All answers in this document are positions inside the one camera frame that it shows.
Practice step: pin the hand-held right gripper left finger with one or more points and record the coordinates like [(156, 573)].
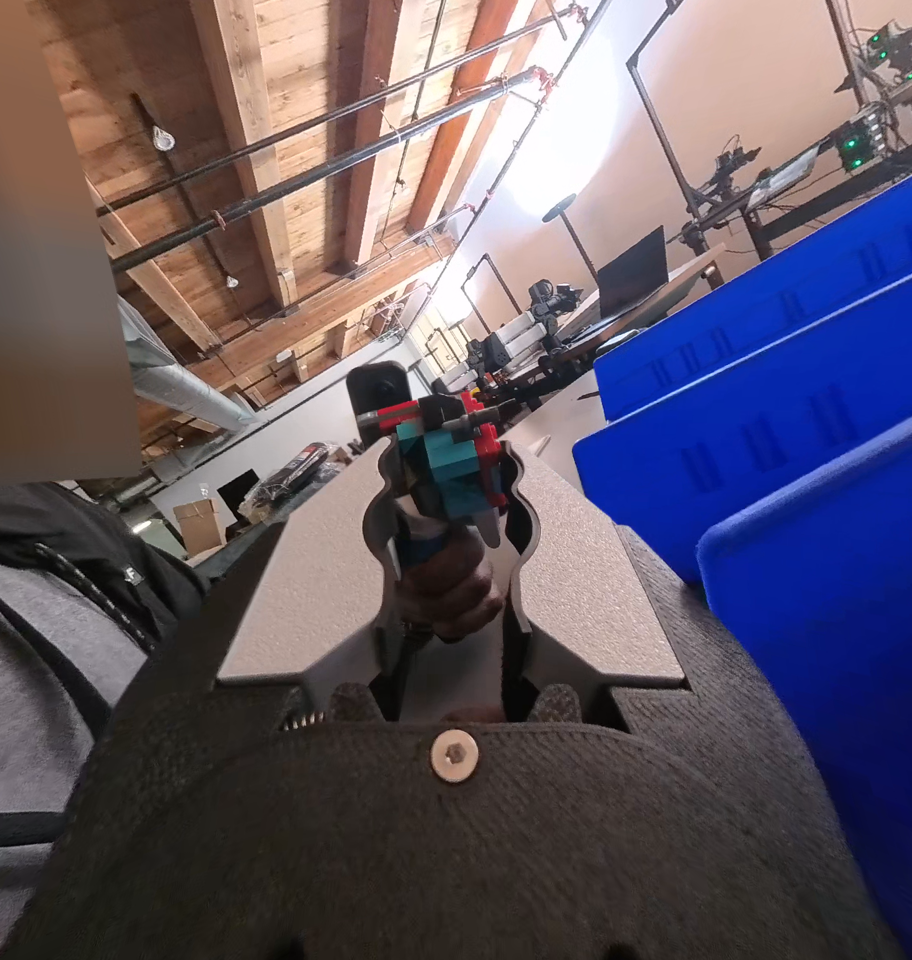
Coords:
[(313, 600)]

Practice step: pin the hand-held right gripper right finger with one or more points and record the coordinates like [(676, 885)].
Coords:
[(598, 600)]

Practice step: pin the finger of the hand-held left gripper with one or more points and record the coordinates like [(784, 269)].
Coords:
[(409, 525), (492, 529)]

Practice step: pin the red and teal brick assembly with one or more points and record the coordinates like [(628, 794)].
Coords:
[(456, 457)]

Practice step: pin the small black robot arm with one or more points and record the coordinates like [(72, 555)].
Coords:
[(898, 45), (737, 161)]

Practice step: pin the person's left hand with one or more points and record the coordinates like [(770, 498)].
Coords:
[(456, 592)]

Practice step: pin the brown cardboard box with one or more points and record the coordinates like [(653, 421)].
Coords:
[(199, 525)]

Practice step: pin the blue plastic bin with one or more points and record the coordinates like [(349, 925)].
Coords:
[(726, 465), (838, 675), (726, 352)]

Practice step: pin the black ceiling pipe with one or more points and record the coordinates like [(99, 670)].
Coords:
[(313, 173), (313, 122)]

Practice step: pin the person's black jacket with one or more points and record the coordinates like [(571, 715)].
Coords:
[(88, 540)]

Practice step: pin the black floor lamp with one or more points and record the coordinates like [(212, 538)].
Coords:
[(561, 206)]

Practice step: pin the black laptop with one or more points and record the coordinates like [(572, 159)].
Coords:
[(636, 270)]

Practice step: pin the person's grey sweatshirt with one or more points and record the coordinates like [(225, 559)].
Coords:
[(35, 712)]

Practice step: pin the robot station table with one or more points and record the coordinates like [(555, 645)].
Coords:
[(838, 187)]

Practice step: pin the silver air duct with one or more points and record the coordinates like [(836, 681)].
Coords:
[(193, 382)]

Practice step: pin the black metal frame rig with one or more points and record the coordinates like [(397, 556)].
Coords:
[(655, 120)]

